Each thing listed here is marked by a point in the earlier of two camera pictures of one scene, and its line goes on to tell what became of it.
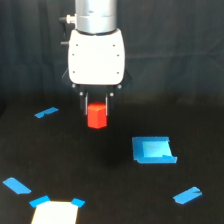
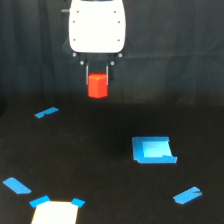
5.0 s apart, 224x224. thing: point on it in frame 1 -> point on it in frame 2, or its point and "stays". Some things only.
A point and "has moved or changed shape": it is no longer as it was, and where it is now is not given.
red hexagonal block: x=97 y=115 has moved or changed shape
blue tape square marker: x=153 y=150 stays
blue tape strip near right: x=187 y=195 stays
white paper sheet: x=56 y=212 stays
